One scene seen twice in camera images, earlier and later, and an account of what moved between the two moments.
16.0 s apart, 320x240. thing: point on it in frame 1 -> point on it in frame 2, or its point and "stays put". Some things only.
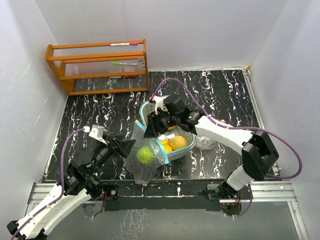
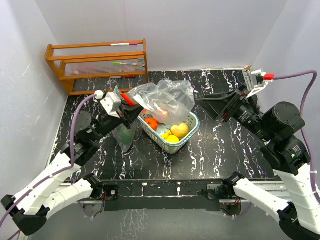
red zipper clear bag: x=204 y=143 -> x=168 y=101
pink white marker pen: x=124 y=44 stays put
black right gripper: x=153 y=125 -> x=214 y=105
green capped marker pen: x=117 y=63 stays put
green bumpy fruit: x=145 y=154 -> x=126 y=135
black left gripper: x=123 y=147 -> x=131 y=115
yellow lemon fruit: x=167 y=147 -> x=172 y=139
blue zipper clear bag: x=146 y=157 -> x=125 y=134
